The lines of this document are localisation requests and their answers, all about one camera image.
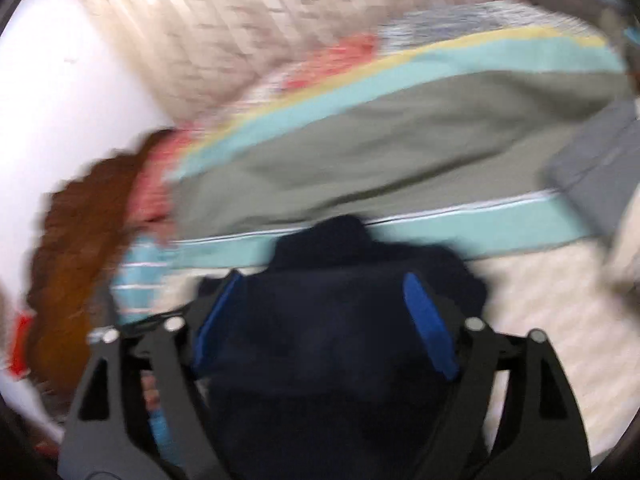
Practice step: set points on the striped green teal bedsheet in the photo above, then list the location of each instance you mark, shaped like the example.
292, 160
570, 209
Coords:
400, 160

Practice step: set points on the dark navy garment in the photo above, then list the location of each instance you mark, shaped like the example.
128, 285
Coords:
330, 340

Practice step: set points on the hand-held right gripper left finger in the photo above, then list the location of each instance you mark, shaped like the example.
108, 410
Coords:
216, 327

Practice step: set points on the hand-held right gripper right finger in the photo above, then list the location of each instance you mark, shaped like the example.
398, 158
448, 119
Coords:
431, 330

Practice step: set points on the blue white patterned cloth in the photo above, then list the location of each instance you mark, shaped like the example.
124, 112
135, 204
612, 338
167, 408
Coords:
475, 22

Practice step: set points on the grey folded cloth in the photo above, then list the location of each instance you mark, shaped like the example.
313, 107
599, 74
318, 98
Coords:
597, 165

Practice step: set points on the brown fuzzy blanket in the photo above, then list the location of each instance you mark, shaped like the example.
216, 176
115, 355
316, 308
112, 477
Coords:
75, 270

